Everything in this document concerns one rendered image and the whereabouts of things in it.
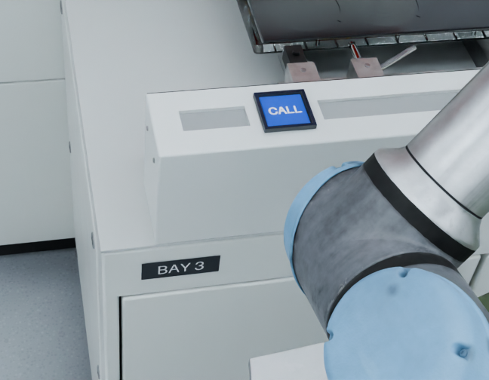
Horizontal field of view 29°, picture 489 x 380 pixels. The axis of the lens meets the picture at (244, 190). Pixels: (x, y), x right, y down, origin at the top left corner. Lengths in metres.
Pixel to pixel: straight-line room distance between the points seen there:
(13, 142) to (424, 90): 0.93
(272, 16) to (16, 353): 0.99
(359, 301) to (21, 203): 1.29
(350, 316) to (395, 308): 0.04
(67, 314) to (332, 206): 1.27
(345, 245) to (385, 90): 0.34
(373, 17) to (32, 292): 1.06
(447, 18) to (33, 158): 0.87
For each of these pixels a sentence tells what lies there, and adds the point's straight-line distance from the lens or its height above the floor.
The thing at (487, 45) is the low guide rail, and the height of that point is 0.85.
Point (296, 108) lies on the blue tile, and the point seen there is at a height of 0.96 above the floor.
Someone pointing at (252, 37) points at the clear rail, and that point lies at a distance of 1.18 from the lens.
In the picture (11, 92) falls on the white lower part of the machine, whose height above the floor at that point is 0.50.
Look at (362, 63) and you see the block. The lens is 1.16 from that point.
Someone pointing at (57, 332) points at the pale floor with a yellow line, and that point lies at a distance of 1.97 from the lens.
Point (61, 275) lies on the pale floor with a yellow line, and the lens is 2.05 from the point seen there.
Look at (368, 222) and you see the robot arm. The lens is 0.75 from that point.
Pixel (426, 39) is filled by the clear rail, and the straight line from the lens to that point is 1.24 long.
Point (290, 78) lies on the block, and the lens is 1.13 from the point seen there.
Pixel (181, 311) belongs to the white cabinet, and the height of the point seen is 0.69.
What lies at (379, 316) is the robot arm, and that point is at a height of 1.09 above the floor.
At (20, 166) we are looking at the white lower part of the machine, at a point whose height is 0.31.
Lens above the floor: 1.63
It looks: 47 degrees down
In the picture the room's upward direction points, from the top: 8 degrees clockwise
